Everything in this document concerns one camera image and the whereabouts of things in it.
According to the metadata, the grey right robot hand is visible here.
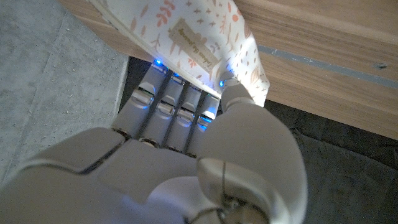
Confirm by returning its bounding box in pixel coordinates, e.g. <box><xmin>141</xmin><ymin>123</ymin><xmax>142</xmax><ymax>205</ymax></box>
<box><xmin>0</xmin><ymin>60</ymin><xmax>308</xmax><ymax>224</ymax></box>

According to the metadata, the black backdrop curtain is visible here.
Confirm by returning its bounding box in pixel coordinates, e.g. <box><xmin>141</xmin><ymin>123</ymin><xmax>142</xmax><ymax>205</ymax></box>
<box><xmin>119</xmin><ymin>55</ymin><xmax>398</xmax><ymax>224</ymax></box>

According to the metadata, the white floral pen bag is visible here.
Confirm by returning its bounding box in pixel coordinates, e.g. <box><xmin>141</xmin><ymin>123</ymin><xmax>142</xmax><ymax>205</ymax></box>
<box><xmin>88</xmin><ymin>0</ymin><xmax>271</xmax><ymax>108</ymax></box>

